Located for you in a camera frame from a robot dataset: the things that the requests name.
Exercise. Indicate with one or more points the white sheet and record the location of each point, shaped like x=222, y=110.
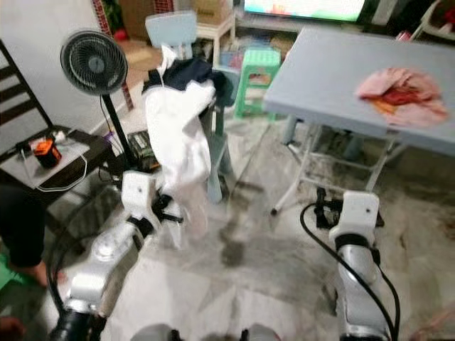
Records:
x=25, y=174

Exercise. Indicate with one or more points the grey folding table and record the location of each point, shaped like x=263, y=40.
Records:
x=320, y=78

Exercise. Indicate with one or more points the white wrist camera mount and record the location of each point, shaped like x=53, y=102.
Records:
x=359, y=212
x=138, y=193

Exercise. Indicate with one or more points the pink printed garment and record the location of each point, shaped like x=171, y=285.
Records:
x=402, y=96

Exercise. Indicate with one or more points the grey right robot leg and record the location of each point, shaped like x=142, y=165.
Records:
x=263, y=334

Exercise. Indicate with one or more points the light blue plastic chair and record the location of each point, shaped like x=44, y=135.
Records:
x=170, y=30
x=215, y=163

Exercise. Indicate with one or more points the green plastic stool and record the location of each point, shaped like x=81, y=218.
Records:
x=258, y=58

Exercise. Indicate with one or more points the black and green box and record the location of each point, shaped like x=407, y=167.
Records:
x=142, y=149

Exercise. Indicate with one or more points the orange and black device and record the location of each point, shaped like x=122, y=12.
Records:
x=47, y=153

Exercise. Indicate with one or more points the brown cardboard box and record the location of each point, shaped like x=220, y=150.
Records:
x=213, y=8

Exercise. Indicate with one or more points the television with bright screen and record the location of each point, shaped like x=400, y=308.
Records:
x=302, y=7

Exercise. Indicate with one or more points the dark wooden chair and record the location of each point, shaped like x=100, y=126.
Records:
x=101, y=153

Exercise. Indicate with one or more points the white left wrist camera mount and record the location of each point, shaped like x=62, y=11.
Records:
x=138, y=193

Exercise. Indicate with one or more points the person in dark clothes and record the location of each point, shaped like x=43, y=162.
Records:
x=21, y=227

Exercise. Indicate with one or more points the grey left robot leg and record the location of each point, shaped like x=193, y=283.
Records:
x=158, y=334

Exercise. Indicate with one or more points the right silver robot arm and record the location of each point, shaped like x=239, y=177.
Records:
x=362, y=284

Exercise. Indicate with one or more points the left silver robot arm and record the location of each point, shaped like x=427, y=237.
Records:
x=106, y=270

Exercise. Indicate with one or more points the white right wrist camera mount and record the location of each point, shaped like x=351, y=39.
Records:
x=359, y=212

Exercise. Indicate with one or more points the grey robot leg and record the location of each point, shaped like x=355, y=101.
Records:
x=158, y=334
x=263, y=334

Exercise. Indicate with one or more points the white garment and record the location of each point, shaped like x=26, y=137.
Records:
x=181, y=135

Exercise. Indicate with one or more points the navy blue garment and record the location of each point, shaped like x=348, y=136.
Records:
x=195, y=72

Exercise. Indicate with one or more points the small white side table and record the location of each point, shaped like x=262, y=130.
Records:
x=217, y=32

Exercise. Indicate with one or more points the black standing fan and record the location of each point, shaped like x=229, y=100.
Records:
x=94, y=62

